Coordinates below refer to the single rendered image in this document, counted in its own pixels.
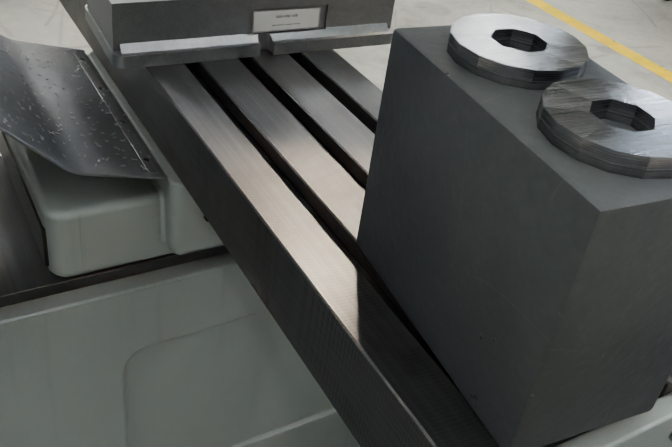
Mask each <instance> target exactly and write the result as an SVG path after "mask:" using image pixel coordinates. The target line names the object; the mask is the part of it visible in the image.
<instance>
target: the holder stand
mask: <svg viewBox="0 0 672 447"><path fill-rule="evenodd" d="M357 244H358V246H359V247H360V249H361V250H362V252H363V253H364V255H365V256H366V257H367V259H368V260H369V262H370V263H371V265H372V266H373V267H374V269H375V270H376V272H377V273H378V275H379V276H380V277H381V279H382V280H383V282H384V283H385V284H386V286H387V287H388V289H389V290H390V292H391V293H392V294H393V296H394V297H395V299H396V300H397V302H398V303H399V304H400V306H401V307H402V309H403V310H404V312H405V313H406V314H407V316H408V317H409V319H410V320H411V322H412V323H413V324H414V326H415V327H416V329H417V330H418V332H419V333H420V334H421V336H422V337H423V339H424V340H425V342H426V343H427V344H428V346H429V347H430V349H431V350H432V352H433V353H434V354H435V356H436V357H437V359H438V360H439V362H440V363H441V364H442V366H443V367H444V369H445V370H446V372H447V373H448V374H449V376H450V377H451V379H452V380H453V382H454V383H455V384H456V386H457V387H458V389H459V390H460V391H461V393H462V394H463V396H464V397H465V399H466V400H467V401H468V403H469V404H470V406H471V407H472V409H473V410H474V411H475V413H476V414H477V416H478V417H479V419H480V420H481V421H482V423H483V424H484V426H485V427H486V429H487V430H488V431H489V433H490V434H491V436H492V437H493V439H494V440H495V441H496V443H497V444H498V446H499V447H540V446H543V445H546V444H549V443H552V442H555V441H559V440H562V439H565V438H568V437H571V436H574V435H577V434H580V433H583V432H586V431H589V430H592V429H596V428H599V427H602V426H605V425H608V424H611V423H614V422H617V421H620V420H623V419H626V418H630V417H633V416H636V415H639V414H642V413H645V412H648V411H650V410H651V409H652V408H653V407H654V405H655V403H656V401H657V399H658V397H659V395H660V393H661V391H662V389H663V387H664V385H665V383H666V381H667V379H668V378H669V376H670V374H671V372H672V102H671V101H669V100H667V99H665V98H663V97H662V96H660V95H658V94H655V93H652V92H649V91H646V90H644V89H641V88H638V87H635V86H632V85H629V84H627V83H626V82H624V81H623V80H621V79H620V78H618V77H617V76H615V75H614V74H612V73H611V72H609V71H608V70H606V69H605V68H603V67H602V66H601V65H599V64H598V63H596V62H595V61H593V60H592V59H590V58H589V55H588V51H587V47H586V46H585V45H583V44H582V43H581V42H580V41H579V40H578V39H577V38H576V37H575V36H573V35H571V34H569V33H567V32H565V31H563V30H561V29H559V28H557V27H555V26H553V25H550V24H547V23H543V22H540V21H537V20H534V19H531V18H526V17H521V16H515V15H510V14H499V13H478V14H472V15H466V16H462V17H461V18H459V19H457V20H456V21H454V22H452V25H445V26H428V27H411V28H397V29H395V30H394V31H393V35H392V41H391V47H390V53H389V58H388V64H387V70H386V75H385V81H384V87H383V93H382V98H381V104H380V110H379V115H378V121H377V127H376V133H375V138H374V144H373V150H372V155H371V161H370V167H369V173H368V178H367V184H366V190H365V195H364V201H363V207H362V213H361V218H360V224H359V230H358V236H357Z"/></svg>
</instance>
